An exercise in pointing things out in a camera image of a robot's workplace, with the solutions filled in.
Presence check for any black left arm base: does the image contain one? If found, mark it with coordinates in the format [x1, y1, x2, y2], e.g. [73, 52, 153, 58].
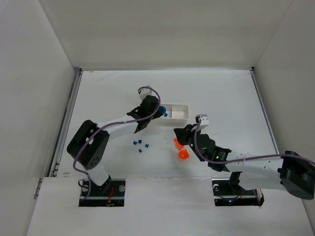
[78, 178, 126, 207]

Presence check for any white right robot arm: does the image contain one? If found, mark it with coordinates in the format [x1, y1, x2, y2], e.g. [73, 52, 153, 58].
[174, 124, 315, 200]

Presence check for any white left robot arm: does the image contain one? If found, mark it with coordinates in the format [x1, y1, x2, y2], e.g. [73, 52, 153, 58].
[66, 95, 163, 193]

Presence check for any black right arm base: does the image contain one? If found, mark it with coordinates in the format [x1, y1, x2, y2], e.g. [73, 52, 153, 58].
[212, 178, 265, 207]

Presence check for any orange funnel lego far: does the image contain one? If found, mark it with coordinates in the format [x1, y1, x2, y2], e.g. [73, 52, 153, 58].
[173, 138, 184, 150]

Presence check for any orange funnel lego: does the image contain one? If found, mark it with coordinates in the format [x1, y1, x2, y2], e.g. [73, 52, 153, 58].
[178, 149, 189, 161]
[173, 138, 184, 150]

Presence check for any orange funnel lego near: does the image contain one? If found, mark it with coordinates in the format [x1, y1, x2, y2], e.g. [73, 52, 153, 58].
[178, 149, 189, 161]

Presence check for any white three-compartment tray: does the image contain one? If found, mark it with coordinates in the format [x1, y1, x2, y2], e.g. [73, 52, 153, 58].
[152, 103, 189, 126]

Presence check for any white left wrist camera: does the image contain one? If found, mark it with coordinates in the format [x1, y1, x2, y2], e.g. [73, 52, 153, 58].
[138, 86, 152, 101]

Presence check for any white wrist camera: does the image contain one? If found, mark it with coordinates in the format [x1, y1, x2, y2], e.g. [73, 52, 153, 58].
[195, 114, 209, 130]
[138, 86, 152, 101]

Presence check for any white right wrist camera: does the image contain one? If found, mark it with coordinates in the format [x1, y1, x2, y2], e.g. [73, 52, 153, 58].
[195, 114, 209, 130]

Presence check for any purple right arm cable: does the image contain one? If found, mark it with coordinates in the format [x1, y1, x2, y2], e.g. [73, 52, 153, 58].
[193, 117, 315, 166]

